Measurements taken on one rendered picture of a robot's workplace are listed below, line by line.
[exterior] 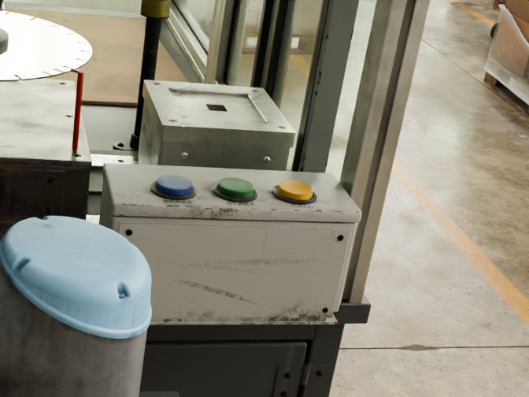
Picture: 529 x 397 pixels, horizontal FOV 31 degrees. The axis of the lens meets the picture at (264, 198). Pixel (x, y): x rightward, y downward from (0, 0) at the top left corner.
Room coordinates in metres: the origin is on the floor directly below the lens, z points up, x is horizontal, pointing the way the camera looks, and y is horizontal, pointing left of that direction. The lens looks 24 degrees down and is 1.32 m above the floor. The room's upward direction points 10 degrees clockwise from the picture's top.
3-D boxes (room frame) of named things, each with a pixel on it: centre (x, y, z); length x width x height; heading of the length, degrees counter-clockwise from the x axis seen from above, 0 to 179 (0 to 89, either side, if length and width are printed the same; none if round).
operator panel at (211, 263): (0.99, 0.04, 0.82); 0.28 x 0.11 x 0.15; 108
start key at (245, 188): (0.97, 0.03, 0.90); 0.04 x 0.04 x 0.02
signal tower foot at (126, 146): (1.42, 0.21, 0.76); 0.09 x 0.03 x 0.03; 108
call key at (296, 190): (0.99, -0.03, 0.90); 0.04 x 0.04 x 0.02
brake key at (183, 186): (0.95, 0.10, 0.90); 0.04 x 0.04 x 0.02
